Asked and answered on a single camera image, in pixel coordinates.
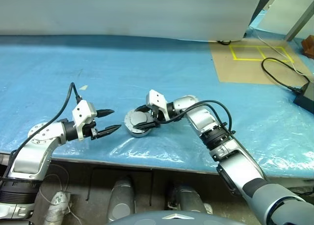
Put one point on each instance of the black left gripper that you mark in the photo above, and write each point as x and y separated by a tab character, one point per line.
89	131

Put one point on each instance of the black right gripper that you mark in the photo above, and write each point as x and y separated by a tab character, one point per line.
157	113

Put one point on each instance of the round grey motor lid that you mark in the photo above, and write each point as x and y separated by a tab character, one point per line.
138	118

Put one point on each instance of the motor housing with copper coils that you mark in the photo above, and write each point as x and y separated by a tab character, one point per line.
137	134

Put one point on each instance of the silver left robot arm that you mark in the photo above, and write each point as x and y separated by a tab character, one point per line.
32	158

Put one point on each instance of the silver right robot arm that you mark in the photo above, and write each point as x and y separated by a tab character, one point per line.
245	171

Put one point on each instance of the small white tape piece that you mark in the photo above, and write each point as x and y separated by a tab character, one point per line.
83	87

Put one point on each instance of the blue plastic table sheet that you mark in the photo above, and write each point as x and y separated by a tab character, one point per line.
147	70

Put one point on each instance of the thin black rod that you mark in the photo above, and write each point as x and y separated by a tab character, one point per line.
90	183
151	185

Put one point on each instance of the grey rounded knee cover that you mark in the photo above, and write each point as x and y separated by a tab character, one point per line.
189	198
121	198

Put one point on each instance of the grey wrapped bundle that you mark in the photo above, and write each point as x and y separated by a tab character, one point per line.
57	205

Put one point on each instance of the brown cardboard sheet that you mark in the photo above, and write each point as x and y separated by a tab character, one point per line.
233	70

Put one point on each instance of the grey robot torso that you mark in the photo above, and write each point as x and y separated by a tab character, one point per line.
171	218

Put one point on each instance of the large white panel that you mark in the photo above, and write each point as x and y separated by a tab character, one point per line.
122	11

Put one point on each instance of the black caster wheel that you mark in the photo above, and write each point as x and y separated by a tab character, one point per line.
224	41

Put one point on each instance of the black power adapter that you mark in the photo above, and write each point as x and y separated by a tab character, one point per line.
305	99

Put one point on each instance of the brown wooden object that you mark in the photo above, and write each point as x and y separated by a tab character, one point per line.
309	45

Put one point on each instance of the small white panel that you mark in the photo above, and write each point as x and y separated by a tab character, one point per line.
289	8

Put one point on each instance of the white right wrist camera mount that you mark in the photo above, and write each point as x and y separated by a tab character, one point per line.
155	98

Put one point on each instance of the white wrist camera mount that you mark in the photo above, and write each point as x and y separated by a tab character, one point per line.
155	98
81	114

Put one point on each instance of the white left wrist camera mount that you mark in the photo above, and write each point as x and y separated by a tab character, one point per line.
81	114

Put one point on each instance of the grey metal post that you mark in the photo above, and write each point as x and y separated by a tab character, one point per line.
299	23

